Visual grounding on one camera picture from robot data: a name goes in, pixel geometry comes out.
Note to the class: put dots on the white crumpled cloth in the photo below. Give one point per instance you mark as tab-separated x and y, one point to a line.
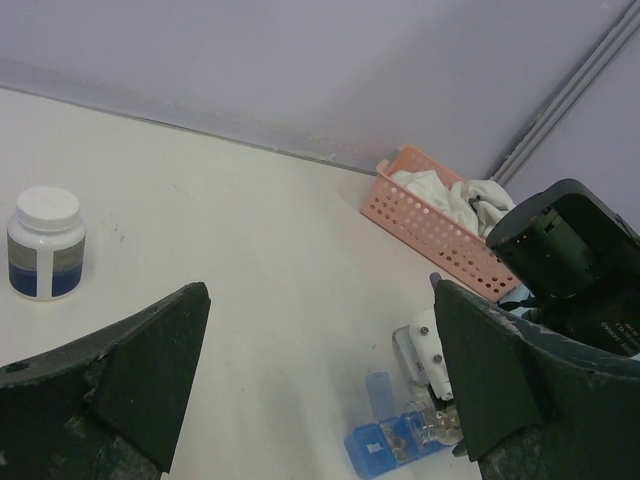
477	205

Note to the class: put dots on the blue weekly pill organizer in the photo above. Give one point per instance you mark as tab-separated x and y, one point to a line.
386	444

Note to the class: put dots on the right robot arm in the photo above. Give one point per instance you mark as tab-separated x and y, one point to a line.
580	262

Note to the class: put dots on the clear bottle of yellow capsules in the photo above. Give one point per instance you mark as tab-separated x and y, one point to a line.
429	424

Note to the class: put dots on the white pill bottle blue label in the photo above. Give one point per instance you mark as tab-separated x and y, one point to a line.
46	239

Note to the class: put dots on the pink perforated plastic basket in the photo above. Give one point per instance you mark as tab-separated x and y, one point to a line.
423	227

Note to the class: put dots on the light blue cloth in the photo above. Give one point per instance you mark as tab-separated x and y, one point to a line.
519	302

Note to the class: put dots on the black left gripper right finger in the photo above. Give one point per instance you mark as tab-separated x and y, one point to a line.
532	403

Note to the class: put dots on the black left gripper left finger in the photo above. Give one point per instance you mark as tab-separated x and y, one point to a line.
109	405

